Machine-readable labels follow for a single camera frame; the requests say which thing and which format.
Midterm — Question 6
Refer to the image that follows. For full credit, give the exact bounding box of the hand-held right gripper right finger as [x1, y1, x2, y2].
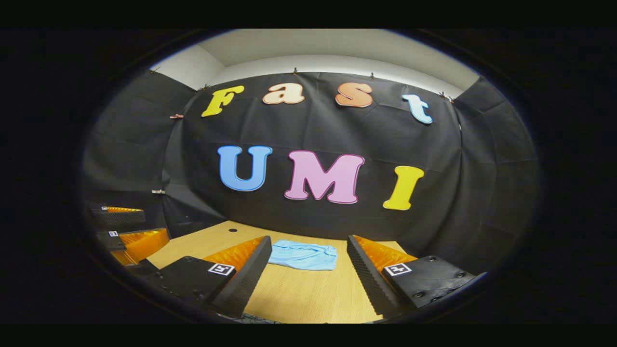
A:
[347, 235, 487, 319]

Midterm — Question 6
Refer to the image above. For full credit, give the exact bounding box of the light blue T-shirt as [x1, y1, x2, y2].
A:
[268, 240, 338, 271]

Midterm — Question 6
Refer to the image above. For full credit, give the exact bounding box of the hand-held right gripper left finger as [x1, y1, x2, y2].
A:
[136, 235, 273, 319]

